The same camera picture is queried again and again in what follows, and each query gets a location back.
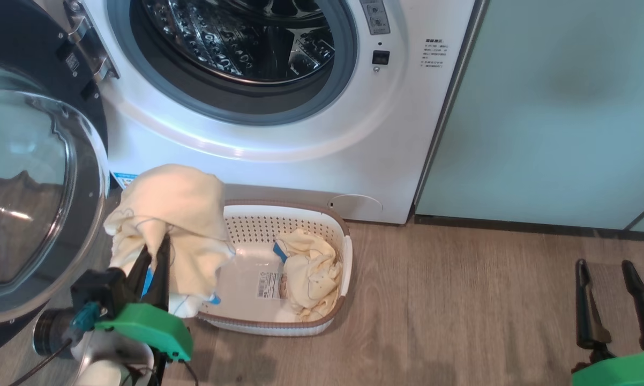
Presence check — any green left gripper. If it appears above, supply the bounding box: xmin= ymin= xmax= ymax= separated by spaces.
xmin=94 ymin=233 xmax=194 ymax=362

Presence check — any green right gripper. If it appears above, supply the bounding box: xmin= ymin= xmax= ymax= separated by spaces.
xmin=571 ymin=259 xmax=644 ymax=386

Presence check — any pale yellow bear-print garment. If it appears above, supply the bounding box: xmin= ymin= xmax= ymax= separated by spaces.
xmin=103 ymin=164 xmax=237 ymax=318
xmin=273 ymin=229 xmax=343 ymax=322

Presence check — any round dark glass washer door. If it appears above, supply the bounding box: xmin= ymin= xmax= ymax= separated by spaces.
xmin=0 ymin=0 xmax=111 ymax=360

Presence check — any white perforated laundry basket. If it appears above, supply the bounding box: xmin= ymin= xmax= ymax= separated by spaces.
xmin=193 ymin=199 xmax=353 ymax=337

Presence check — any product label in basket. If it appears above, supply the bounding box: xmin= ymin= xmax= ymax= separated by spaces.
xmin=256 ymin=271 xmax=285 ymax=300

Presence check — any white front-load washing machine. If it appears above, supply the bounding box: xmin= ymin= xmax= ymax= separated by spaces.
xmin=33 ymin=0 xmax=486 ymax=225

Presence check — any wide pale green cabinet door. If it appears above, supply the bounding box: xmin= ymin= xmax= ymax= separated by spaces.
xmin=416 ymin=0 xmax=644 ymax=230

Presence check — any chrome washer door hinge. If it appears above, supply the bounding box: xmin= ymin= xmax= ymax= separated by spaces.
xmin=62 ymin=0 xmax=120 ymax=81

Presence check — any dark cabinet plinth strip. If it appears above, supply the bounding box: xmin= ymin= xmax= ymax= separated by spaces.
xmin=414 ymin=214 xmax=644 ymax=242

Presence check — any round drain filter cover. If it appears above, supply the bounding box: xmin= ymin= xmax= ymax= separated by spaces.
xmin=327 ymin=194 xmax=384 ymax=220

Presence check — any steel washer drum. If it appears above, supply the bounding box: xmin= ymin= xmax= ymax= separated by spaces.
xmin=140 ymin=0 xmax=336 ymax=86

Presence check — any printed text sticker on washer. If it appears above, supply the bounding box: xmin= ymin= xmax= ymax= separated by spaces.
xmin=422 ymin=38 xmax=448 ymax=69

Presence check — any grey instruction sticker on washer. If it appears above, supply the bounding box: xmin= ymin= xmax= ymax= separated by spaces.
xmin=360 ymin=0 xmax=391 ymax=35

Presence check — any teal camera cable connector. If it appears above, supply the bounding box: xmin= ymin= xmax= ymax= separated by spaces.
xmin=71 ymin=301 xmax=102 ymax=332

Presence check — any thin black cable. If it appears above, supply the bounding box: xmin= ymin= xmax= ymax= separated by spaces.
xmin=9 ymin=338 xmax=73 ymax=386

